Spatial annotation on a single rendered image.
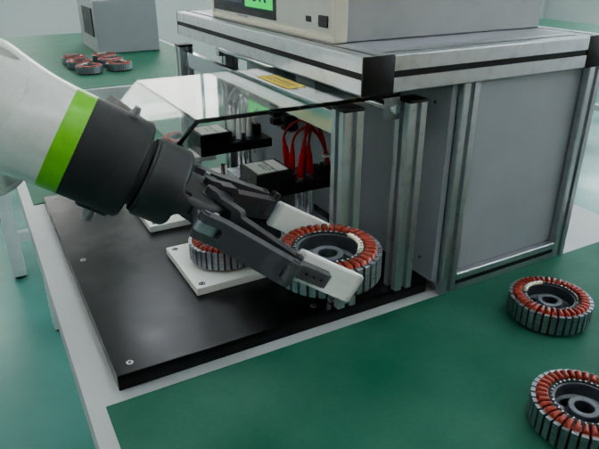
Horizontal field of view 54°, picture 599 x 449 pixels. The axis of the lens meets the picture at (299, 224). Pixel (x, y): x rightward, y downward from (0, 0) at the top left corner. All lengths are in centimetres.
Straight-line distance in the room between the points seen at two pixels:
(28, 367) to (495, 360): 164
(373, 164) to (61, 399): 132
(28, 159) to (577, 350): 69
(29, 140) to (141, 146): 8
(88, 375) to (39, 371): 132
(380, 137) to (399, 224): 18
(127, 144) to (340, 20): 39
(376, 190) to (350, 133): 26
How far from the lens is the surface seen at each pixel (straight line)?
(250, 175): 90
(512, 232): 100
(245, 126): 117
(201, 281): 88
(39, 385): 205
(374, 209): 99
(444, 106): 82
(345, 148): 73
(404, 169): 80
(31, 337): 229
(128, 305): 87
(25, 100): 51
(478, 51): 81
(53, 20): 557
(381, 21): 84
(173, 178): 52
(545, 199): 104
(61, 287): 99
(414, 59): 74
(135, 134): 52
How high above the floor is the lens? 122
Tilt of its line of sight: 25 degrees down
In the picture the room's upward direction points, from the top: straight up
